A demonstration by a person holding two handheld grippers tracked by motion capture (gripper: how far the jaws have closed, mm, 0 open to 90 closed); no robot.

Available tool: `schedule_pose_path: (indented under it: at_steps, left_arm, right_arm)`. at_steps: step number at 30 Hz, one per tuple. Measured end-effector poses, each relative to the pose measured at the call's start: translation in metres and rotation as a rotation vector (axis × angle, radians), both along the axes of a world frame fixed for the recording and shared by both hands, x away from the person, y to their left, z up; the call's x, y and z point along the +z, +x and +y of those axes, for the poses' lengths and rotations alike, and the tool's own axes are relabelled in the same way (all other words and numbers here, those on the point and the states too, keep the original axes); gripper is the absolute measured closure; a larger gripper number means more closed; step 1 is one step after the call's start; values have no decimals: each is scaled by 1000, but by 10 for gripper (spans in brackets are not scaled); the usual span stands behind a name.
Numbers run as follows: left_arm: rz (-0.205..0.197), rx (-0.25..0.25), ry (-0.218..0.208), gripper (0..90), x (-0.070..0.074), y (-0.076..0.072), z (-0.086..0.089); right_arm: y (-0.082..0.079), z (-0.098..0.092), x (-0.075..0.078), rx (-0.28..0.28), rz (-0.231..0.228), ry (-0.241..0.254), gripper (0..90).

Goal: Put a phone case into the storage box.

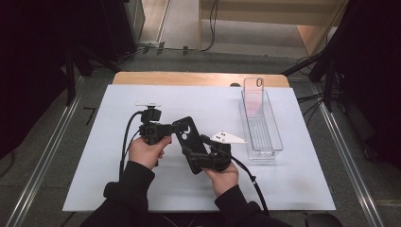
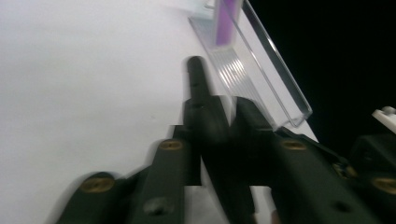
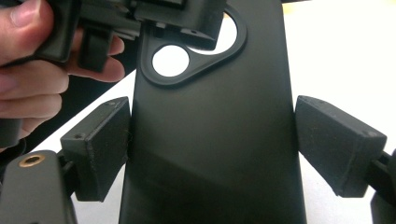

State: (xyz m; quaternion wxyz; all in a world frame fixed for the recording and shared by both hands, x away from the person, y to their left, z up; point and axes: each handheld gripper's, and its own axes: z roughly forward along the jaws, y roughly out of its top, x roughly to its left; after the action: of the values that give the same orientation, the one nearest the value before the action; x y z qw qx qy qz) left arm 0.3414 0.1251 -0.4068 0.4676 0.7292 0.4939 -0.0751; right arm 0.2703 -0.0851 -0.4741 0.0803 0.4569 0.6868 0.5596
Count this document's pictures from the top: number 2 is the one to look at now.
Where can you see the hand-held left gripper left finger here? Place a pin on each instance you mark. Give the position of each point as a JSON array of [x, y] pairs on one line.
[[208, 124]]

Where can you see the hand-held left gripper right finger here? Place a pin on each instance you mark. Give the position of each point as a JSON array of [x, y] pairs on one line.
[[252, 137]]

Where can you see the clear plastic tray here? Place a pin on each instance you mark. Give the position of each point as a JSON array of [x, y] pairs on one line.
[[264, 77]]

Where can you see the blue phone case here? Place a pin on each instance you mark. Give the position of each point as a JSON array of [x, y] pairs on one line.
[[225, 21]]

